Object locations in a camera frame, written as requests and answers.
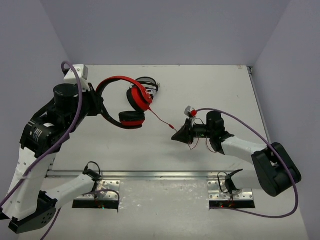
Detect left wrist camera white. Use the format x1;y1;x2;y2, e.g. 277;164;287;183
64;64;89;90

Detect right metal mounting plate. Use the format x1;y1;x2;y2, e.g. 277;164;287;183
207;179;254;201

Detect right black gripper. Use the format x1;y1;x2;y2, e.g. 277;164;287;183
172;118;214;146

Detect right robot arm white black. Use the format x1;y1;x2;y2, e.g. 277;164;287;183
171;110;302;197

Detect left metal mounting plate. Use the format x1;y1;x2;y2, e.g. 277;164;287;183
75;179;121;201

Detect red headphone cable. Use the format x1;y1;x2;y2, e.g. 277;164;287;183
149;107;221;154

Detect red black headphones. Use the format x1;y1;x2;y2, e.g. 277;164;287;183
95;76;154;130

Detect metal mounting plate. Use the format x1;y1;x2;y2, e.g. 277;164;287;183
207;179;254;201
75;179;121;201

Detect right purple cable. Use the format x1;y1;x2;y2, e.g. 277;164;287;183
196;107;300;218

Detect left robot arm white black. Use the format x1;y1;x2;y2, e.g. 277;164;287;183
0;83;102;234

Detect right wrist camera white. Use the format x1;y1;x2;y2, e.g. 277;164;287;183
184;106;197;119

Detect white black headphones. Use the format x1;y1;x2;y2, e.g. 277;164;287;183
136;76;160;99

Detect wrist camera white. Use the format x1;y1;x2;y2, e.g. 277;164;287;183
64;64;89;90
184;106;197;119

